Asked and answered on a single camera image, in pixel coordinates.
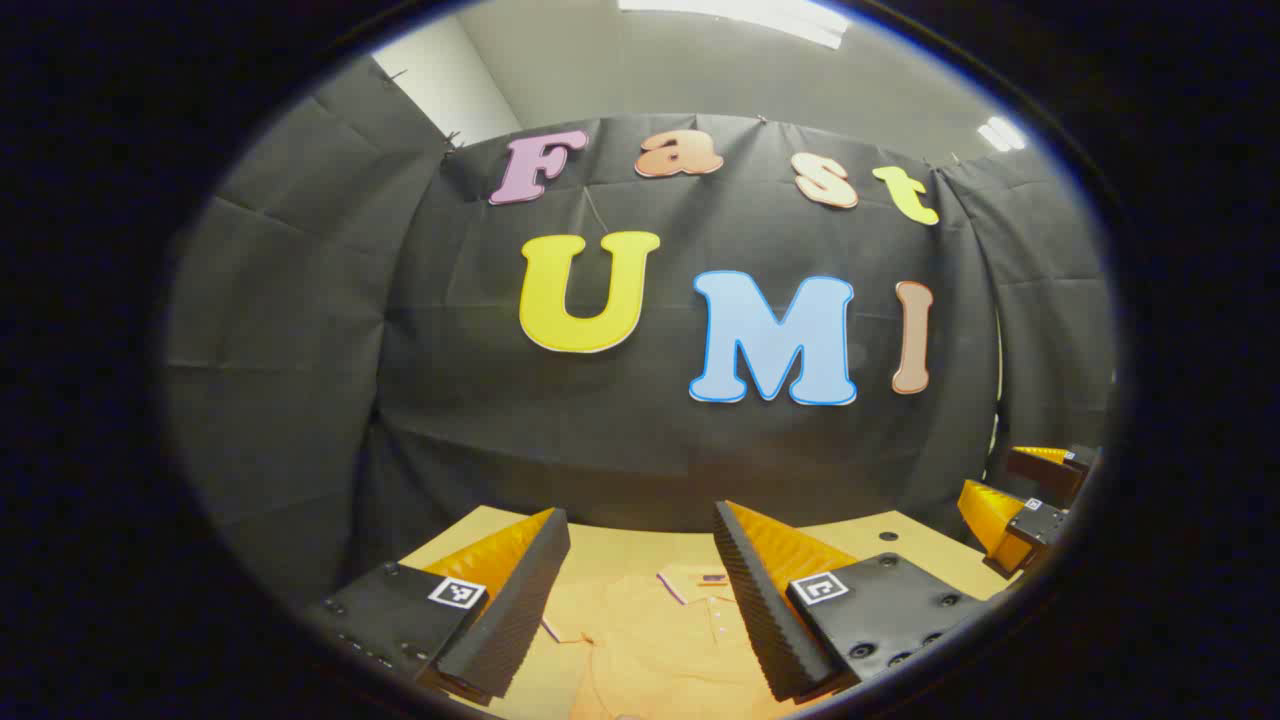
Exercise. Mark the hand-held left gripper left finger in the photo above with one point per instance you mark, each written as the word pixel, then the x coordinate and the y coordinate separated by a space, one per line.
pixel 520 610

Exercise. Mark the small ceiling light panel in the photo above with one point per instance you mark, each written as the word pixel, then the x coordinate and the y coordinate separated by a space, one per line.
pixel 1002 133

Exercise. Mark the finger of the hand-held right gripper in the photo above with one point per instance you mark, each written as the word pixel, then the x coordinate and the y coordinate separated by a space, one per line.
pixel 1040 470
pixel 992 515

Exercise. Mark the long ceiling light panel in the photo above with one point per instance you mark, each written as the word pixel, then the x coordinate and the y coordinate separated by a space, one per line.
pixel 740 15

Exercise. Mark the orange polo T-shirt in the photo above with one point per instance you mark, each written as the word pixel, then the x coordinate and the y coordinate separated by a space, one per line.
pixel 650 650

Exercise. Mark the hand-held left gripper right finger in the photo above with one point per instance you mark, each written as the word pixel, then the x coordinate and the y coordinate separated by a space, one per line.
pixel 765 620

